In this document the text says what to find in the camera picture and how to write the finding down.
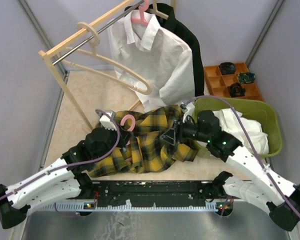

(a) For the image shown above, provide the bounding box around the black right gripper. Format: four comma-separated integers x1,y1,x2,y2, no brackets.
159,114,209,146

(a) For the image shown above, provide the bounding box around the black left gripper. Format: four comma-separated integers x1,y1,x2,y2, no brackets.
94,121,133,161

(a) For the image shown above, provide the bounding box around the pink plastic hanger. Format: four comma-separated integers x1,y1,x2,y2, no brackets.
119,114,137,162

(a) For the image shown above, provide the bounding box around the yellow black plaid shirt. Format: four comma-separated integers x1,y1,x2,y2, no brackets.
88,105,198,178

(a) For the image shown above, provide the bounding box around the beige wooden hanger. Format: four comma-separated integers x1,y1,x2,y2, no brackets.
61,22,152,95

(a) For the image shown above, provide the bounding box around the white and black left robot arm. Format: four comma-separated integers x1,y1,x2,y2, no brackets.
0,127,132,230

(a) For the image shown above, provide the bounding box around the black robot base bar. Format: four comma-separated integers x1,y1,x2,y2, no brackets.
76,180,227,212

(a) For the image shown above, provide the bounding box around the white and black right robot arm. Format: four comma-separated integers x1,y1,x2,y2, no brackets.
160,110,300,232

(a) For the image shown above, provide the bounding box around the white collared shirt on rack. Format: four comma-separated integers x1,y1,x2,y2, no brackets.
108,10,195,112

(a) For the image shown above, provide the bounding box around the beige hanger under black garment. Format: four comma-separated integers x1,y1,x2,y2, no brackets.
147,0,169,20

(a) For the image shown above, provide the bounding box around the pink hanger on rack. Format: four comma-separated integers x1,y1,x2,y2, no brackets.
131,0,150,26

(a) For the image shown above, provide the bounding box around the orange compartment tray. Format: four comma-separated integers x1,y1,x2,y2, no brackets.
204,62,264,101

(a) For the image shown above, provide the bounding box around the dark rolled sock middle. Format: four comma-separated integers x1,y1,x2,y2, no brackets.
228,82,246,98

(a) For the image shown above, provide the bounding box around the dark rolled sock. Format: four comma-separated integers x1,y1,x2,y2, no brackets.
218,62,237,75
228,82,246,98

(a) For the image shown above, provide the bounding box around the dark rolled sock top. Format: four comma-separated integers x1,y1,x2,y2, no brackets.
218,62,237,75

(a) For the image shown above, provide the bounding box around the green patterned rolled sock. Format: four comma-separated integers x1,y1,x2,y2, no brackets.
237,72,256,84

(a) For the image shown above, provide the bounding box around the green plastic laundry basket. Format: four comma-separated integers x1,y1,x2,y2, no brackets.
192,97,283,158

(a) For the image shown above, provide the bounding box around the black garment on rack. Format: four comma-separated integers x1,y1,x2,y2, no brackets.
124,2,205,97

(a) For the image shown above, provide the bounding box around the wooden clothes rack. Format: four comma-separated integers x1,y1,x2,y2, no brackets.
37,0,178,136

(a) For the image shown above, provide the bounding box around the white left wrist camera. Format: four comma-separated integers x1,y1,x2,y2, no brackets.
99,110,117,131

